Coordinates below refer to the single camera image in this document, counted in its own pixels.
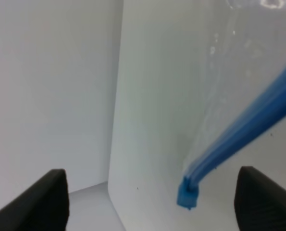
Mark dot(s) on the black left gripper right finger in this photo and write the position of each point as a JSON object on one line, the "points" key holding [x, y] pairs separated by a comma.
{"points": [[259, 203]]}

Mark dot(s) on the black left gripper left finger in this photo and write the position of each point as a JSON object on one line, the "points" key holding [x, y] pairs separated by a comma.
{"points": [[42, 207]]}

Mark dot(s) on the blue zipper slider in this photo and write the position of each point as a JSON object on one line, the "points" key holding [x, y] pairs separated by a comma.
{"points": [[187, 195]]}

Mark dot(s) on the clear zip bag blue seal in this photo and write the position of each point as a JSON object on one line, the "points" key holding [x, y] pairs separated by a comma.
{"points": [[187, 70]]}

